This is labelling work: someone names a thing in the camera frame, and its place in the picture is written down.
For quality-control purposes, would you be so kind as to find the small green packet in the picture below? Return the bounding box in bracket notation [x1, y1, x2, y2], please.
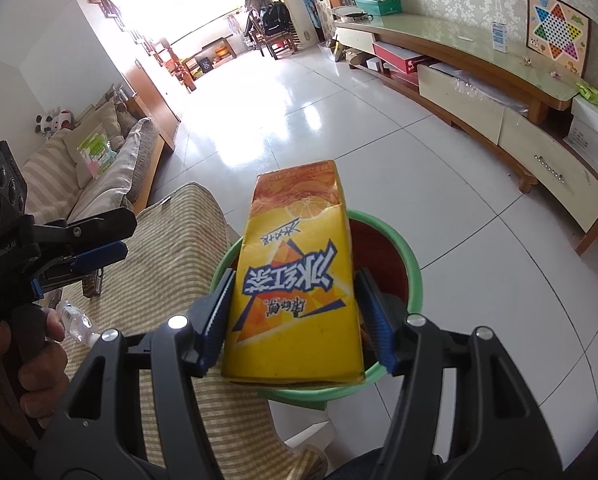
[575, 81, 598, 107]

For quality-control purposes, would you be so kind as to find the clear plastic bottle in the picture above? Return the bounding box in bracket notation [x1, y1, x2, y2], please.
[53, 299, 102, 347]

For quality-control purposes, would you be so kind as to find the small blue and white box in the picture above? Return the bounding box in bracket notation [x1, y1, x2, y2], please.
[491, 21, 510, 53]

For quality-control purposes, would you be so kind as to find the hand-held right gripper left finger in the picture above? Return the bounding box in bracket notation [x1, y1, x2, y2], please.
[33, 267, 238, 480]

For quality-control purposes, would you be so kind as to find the metal pan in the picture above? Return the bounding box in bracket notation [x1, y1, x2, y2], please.
[331, 5, 373, 22]

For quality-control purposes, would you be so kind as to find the yellow drink carton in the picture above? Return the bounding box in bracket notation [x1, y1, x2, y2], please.
[221, 159, 366, 386]

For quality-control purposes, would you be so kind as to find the colourful star checkers board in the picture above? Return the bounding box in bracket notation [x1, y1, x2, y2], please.
[524, 0, 593, 79]

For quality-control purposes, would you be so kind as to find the red flat box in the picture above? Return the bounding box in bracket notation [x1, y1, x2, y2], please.
[372, 41, 430, 77]

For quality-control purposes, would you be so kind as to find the person's left hand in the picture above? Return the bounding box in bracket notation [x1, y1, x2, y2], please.
[0, 308, 70, 431]

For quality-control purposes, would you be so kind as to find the beige sofa cushion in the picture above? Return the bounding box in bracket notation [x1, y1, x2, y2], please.
[71, 117, 161, 221]

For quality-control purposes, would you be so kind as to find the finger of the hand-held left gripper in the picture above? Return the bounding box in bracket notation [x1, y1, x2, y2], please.
[33, 207, 138, 252]
[28, 240, 128, 299]

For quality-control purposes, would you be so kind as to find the wooden sofa with striped cover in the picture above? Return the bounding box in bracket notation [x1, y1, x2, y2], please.
[21, 85, 183, 228]

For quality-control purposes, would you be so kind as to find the long wooden media cabinet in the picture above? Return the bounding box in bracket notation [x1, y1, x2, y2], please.
[332, 14, 598, 257]

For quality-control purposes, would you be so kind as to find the large white cardboard box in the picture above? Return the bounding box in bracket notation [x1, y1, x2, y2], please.
[564, 94, 598, 182]

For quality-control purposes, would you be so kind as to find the low wooden table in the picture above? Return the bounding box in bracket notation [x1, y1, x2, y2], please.
[181, 36, 238, 80]

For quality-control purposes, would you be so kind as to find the green cardboard box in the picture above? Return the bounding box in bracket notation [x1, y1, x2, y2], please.
[354, 0, 403, 17]

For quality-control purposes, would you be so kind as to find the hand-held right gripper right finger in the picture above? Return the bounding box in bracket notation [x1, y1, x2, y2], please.
[354, 266, 566, 480]

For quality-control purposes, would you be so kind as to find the red bin with green rim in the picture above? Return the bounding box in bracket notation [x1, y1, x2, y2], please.
[209, 208, 424, 404]

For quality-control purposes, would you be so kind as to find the beige pillow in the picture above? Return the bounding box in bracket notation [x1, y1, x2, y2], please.
[64, 97, 126, 182]

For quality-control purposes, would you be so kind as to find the black backpack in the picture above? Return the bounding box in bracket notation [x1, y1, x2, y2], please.
[261, 1, 291, 36]

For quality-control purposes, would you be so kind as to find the green and pink packet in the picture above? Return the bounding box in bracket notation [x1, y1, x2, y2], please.
[77, 132, 118, 177]

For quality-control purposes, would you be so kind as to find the wooden chair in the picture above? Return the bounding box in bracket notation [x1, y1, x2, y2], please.
[246, 9, 300, 61]

